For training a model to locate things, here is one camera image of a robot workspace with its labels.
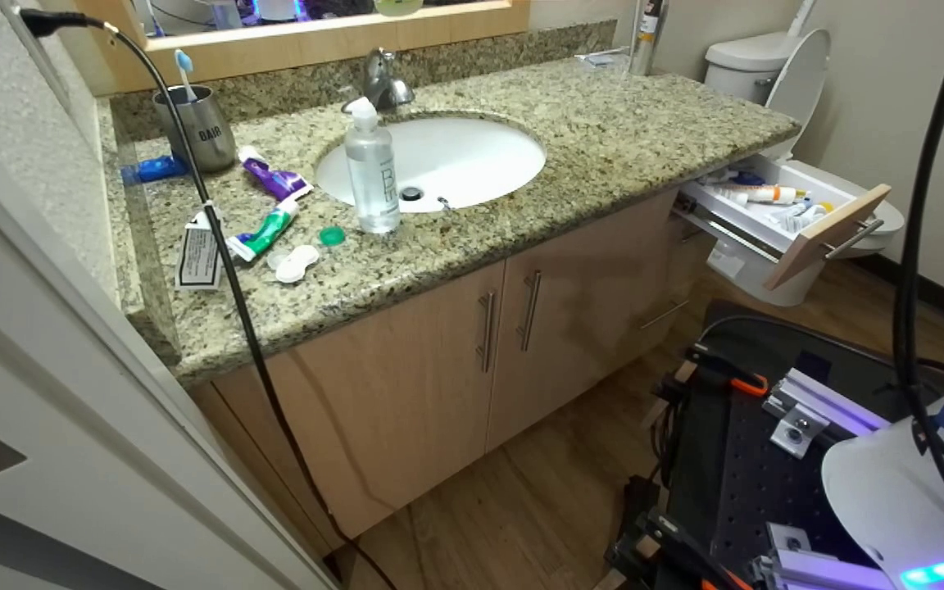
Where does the white sink basin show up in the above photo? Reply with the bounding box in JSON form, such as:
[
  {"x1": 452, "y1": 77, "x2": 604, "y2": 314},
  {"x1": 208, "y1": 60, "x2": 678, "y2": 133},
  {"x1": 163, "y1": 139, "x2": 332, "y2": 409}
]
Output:
[{"x1": 313, "y1": 111, "x2": 551, "y2": 215}]

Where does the clear soap pump bottle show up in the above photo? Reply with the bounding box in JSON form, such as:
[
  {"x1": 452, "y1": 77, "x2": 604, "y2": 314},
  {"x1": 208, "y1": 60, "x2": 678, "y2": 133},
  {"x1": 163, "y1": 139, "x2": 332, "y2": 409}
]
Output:
[{"x1": 341, "y1": 95, "x2": 403, "y2": 240}]

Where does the green white toothpaste tube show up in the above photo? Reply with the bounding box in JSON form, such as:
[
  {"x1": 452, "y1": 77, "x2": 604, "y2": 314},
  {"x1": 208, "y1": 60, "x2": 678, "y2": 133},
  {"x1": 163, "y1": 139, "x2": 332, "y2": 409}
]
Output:
[{"x1": 222, "y1": 192, "x2": 310, "y2": 268}]

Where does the purple toothpaste tube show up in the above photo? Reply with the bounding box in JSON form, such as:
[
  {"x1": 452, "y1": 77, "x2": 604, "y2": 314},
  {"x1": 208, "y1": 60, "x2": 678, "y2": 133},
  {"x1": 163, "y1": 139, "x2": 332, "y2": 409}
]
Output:
[{"x1": 235, "y1": 143, "x2": 314, "y2": 206}]

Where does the dark blue drawer item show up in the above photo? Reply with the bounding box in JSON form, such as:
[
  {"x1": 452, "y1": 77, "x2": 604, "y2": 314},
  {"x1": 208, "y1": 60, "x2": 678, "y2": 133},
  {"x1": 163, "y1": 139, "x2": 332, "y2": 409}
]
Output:
[{"x1": 729, "y1": 159, "x2": 771, "y2": 189}]

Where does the silver bottle with orange cap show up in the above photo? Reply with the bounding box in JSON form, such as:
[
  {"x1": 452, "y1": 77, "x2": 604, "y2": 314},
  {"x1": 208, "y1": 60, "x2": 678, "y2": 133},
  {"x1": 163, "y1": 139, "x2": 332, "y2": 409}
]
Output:
[{"x1": 629, "y1": 0, "x2": 669, "y2": 77}]

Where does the orange white tube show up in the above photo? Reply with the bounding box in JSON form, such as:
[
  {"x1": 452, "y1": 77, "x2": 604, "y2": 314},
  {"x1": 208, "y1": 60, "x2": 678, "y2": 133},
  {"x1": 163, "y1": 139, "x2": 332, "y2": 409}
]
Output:
[{"x1": 742, "y1": 184, "x2": 809, "y2": 210}]

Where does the open wooden drawer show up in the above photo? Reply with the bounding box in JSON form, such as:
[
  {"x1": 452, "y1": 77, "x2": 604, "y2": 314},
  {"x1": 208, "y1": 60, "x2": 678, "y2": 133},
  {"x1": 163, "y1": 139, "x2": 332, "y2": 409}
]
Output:
[{"x1": 672, "y1": 153, "x2": 895, "y2": 291}]

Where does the wooden vanity cabinet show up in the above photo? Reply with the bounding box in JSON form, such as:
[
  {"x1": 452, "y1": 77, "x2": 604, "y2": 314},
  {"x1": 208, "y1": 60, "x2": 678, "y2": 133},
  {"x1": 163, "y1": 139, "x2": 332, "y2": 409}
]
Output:
[{"x1": 191, "y1": 184, "x2": 715, "y2": 559}]

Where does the white contact lens case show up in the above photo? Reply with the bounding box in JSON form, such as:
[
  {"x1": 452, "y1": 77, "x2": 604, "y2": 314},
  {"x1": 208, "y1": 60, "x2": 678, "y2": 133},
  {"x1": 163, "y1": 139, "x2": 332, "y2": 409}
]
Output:
[{"x1": 269, "y1": 241, "x2": 326, "y2": 289}]

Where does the chrome faucet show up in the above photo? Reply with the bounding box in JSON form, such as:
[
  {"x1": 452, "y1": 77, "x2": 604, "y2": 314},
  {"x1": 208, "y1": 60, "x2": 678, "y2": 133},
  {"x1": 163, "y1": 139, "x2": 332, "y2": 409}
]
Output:
[{"x1": 359, "y1": 43, "x2": 421, "y2": 116}]

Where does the orange black clamp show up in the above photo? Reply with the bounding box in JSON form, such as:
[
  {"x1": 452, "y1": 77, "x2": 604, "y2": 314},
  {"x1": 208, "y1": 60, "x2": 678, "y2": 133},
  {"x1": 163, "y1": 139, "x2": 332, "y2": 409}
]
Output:
[
  {"x1": 615, "y1": 512, "x2": 749, "y2": 590},
  {"x1": 672, "y1": 342, "x2": 776, "y2": 407}
]

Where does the white paper packet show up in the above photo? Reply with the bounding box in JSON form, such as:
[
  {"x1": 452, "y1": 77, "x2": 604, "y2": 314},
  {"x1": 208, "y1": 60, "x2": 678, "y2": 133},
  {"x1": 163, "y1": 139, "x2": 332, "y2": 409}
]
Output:
[{"x1": 576, "y1": 47, "x2": 637, "y2": 71}]

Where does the wooden framed mirror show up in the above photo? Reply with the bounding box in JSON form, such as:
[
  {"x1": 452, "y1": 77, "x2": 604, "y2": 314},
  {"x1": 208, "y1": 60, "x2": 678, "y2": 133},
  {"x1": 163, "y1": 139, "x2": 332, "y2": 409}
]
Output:
[{"x1": 76, "y1": 0, "x2": 535, "y2": 95}]

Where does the grey metal toothbrush cup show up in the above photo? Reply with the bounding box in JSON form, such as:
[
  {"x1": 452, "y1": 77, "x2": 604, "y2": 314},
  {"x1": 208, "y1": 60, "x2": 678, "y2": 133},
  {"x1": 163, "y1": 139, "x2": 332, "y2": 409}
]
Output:
[{"x1": 153, "y1": 85, "x2": 242, "y2": 177}]

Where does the black robot table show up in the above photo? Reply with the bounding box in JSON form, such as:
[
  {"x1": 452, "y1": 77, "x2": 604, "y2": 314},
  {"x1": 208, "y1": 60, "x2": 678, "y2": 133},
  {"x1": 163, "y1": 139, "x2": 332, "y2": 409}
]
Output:
[{"x1": 601, "y1": 304, "x2": 944, "y2": 590}]

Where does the blue plastic item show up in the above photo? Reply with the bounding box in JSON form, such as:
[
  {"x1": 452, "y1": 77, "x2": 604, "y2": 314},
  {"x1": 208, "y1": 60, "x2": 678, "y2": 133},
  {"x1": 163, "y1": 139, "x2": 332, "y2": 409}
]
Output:
[{"x1": 122, "y1": 153, "x2": 191, "y2": 187}]

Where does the white toilet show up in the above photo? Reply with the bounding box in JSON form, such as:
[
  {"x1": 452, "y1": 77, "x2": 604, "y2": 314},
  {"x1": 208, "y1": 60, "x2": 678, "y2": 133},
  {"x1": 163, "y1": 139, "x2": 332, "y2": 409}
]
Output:
[{"x1": 698, "y1": 26, "x2": 912, "y2": 310}]

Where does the blue white toothbrush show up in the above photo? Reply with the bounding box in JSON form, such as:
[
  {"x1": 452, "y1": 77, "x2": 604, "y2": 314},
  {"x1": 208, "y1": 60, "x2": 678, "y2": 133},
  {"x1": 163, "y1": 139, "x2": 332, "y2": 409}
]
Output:
[{"x1": 170, "y1": 47, "x2": 200, "y2": 107}]

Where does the white door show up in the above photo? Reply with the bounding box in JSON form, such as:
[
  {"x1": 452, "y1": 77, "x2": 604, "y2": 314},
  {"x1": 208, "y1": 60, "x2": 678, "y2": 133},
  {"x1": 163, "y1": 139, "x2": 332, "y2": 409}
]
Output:
[{"x1": 0, "y1": 139, "x2": 338, "y2": 590}]

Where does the metal cabinet door handle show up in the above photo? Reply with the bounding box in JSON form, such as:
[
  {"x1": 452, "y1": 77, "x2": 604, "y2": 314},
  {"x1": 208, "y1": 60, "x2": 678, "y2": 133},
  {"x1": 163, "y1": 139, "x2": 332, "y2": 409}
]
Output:
[
  {"x1": 476, "y1": 285, "x2": 501, "y2": 373},
  {"x1": 517, "y1": 262, "x2": 544, "y2": 355}
]

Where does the aluminium robot base mount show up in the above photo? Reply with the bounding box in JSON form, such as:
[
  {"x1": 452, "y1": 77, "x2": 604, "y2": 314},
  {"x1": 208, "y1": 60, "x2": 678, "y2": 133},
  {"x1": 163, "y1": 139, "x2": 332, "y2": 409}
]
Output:
[{"x1": 762, "y1": 363, "x2": 902, "y2": 590}]

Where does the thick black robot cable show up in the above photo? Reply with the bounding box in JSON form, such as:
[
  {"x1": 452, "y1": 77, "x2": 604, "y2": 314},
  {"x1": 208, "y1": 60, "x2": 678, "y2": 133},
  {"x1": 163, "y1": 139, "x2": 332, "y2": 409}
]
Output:
[{"x1": 889, "y1": 0, "x2": 944, "y2": 549}]

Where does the black power cable with plug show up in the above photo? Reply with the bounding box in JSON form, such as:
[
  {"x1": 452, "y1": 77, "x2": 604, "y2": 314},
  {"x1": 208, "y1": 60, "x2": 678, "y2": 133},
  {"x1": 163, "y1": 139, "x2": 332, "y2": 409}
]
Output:
[{"x1": 16, "y1": 7, "x2": 399, "y2": 590}]

